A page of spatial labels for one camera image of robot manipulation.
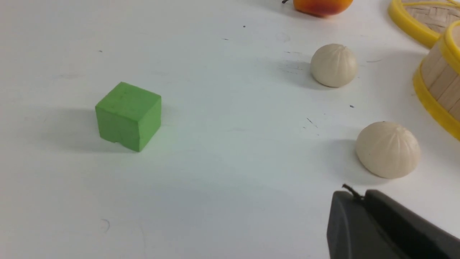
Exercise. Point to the yellow woven steamer lid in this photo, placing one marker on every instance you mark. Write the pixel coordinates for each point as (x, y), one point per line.
(424, 20)

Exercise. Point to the cream bun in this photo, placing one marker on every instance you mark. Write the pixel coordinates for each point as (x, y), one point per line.
(334, 65)
(388, 150)

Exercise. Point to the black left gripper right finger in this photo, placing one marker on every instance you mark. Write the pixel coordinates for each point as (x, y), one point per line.
(413, 235)

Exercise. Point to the green foam cube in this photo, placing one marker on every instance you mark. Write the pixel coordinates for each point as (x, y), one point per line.
(129, 115)

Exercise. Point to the yellow bamboo steamer tray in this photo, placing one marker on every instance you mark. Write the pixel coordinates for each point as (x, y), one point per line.
(437, 81)

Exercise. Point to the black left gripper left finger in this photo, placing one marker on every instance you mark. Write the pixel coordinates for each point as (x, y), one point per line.
(352, 234)

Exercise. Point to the orange persimmon toy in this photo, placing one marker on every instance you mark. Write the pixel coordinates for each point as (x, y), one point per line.
(321, 8)

